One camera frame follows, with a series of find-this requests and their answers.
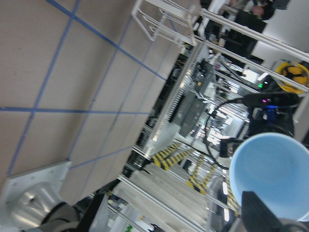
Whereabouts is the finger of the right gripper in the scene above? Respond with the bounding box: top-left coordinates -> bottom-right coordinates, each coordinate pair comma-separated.
219,137 -> 244,157

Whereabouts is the blue plastic cup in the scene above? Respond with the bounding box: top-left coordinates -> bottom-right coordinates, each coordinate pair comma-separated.
229,132 -> 309,220

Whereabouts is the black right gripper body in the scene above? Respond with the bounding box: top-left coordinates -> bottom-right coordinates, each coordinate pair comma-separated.
247,107 -> 295,137

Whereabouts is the white wire rack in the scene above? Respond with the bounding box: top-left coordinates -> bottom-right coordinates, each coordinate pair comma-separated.
131,0 -> 201,46

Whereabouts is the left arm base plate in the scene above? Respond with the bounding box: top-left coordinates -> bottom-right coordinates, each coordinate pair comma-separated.
0,160 -> 71,207

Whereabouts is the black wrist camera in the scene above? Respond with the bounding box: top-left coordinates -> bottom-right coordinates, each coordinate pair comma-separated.
241,92 -> 300,107

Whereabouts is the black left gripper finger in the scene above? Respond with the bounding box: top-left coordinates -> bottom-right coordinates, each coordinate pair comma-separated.
241,191 -> 285,232

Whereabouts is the black camera cable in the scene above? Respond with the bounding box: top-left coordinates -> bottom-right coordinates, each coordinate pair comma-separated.
204,98 -> 244,170

